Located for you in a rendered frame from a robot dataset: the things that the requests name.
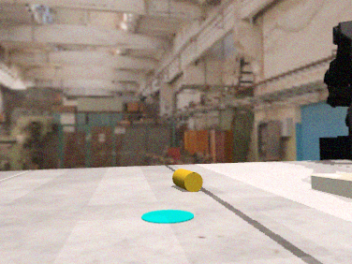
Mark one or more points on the yellow cylinder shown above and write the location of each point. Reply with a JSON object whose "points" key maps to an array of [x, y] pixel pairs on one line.
{"points": [[188, 180]]}

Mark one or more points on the cyan circle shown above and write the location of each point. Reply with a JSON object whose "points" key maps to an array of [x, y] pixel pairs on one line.
{"points": [[167, 216]]}

